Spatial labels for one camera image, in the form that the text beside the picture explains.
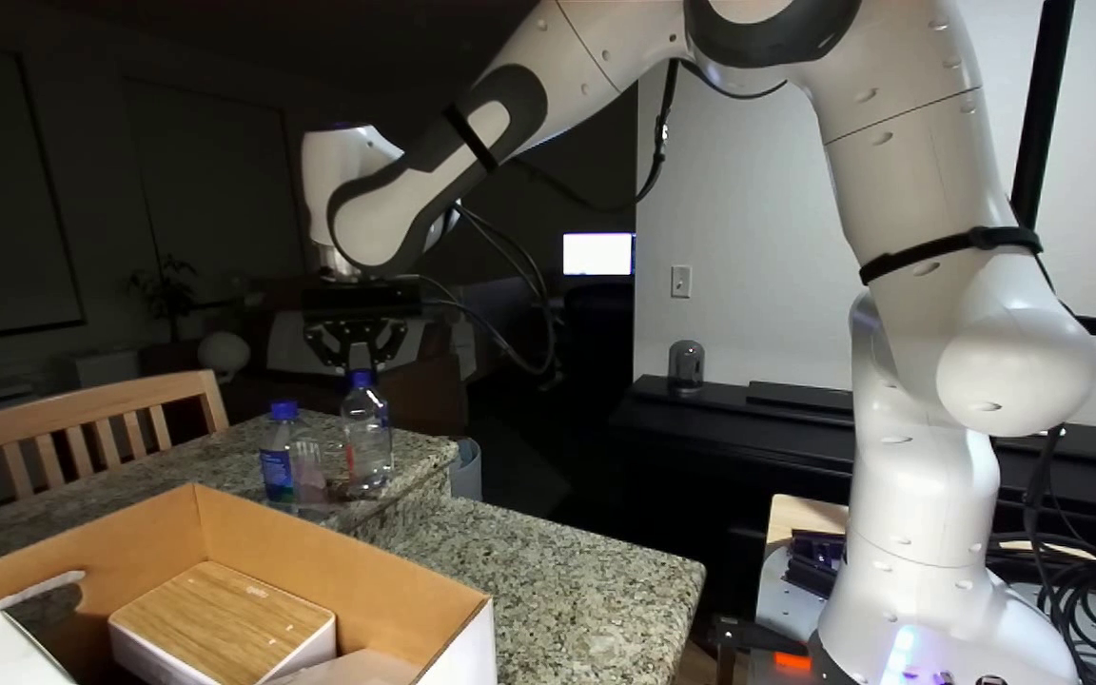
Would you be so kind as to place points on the black stand pole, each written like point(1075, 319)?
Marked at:
point(1045, 115)

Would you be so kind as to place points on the water bottle with red mark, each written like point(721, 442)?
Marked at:
point(369, 439)

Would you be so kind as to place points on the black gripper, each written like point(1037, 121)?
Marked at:
point(363, 333)

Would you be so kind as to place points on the black table clamp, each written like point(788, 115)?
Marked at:
point(740, 647)

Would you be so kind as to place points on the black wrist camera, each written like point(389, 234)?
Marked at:
point(363, 298)

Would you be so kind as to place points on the gray cylindrical jar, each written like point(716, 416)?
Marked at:
point(688, 362)

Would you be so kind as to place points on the light wooden board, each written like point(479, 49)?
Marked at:
point(800, 517)
point(225, 622)

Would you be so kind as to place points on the light wooden slatted chair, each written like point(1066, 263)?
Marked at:
point(77, 405)

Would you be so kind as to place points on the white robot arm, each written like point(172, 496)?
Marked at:
point(952, 383)

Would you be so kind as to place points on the brown cardboard box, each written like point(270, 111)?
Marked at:
point(437, 399)

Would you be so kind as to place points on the orange small tag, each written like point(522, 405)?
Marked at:
point(795, 661)

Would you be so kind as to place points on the large wall projection screen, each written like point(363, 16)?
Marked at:
point(2, 193)

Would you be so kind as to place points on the black low cabinet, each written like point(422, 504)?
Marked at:
point(725, 468)

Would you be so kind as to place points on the white wall outlet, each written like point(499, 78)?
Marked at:
point(678, 284)

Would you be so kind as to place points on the white cylindrical bin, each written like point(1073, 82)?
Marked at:
point(465, 468)

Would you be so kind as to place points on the white round lamp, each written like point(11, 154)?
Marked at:
point(221, 353)

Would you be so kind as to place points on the white sofa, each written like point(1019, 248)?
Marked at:
point(284, 343)

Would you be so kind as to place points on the bright computer monitor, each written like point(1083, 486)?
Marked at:
point(594, 253)

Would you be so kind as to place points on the white cardboard storage box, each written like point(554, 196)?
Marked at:
point(399, 595)

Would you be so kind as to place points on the dark house plant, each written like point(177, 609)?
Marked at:
point(168, 298)

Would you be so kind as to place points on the dark blue small device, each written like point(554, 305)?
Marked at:
point(815, 557)

